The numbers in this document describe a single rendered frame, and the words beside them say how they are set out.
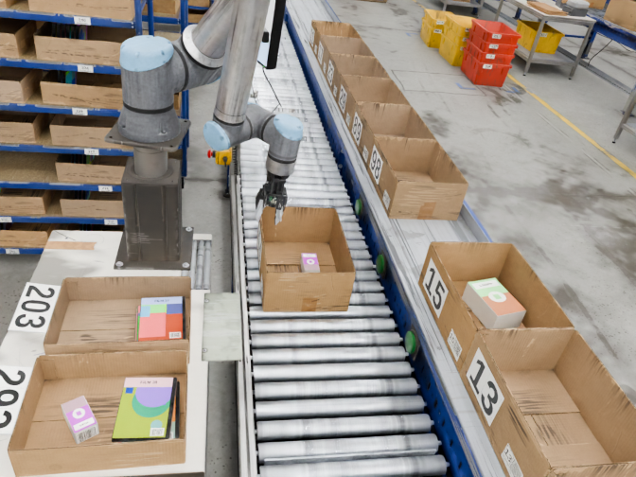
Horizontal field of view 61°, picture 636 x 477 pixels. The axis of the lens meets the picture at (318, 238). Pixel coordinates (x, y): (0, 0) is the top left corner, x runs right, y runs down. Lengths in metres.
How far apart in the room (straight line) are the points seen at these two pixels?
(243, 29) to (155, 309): 0.87
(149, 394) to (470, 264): 1.07
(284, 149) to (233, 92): 0.24
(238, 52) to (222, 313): 0.82
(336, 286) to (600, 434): 0.84
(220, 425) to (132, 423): 1.00
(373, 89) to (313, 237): 1.29
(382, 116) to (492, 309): 1.38
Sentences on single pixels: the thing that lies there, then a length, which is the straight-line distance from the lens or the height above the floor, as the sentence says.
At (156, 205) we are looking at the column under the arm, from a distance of 1.86.
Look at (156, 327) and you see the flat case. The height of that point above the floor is 0.80.
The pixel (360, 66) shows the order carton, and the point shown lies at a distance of 3.53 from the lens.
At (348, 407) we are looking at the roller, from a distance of 1.60.
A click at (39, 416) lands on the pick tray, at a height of 0.76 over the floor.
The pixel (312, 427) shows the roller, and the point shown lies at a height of 0.75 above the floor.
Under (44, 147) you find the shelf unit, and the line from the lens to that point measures 2.85.
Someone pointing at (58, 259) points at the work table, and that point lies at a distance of 2.07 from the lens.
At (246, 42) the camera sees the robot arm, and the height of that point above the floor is 1.60.
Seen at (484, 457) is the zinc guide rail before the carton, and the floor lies 0.89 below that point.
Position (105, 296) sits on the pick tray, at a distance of 1.86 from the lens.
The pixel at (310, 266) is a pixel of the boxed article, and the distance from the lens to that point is 1.94.
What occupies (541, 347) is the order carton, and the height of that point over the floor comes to 0.98.
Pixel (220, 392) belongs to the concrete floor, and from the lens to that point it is 2.54.
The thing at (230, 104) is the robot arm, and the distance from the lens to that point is 1.53.
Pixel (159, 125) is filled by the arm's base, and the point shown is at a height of 1.27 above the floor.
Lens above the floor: 1.99
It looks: 35 degrees down
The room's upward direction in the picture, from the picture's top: 9 degrees clockwise
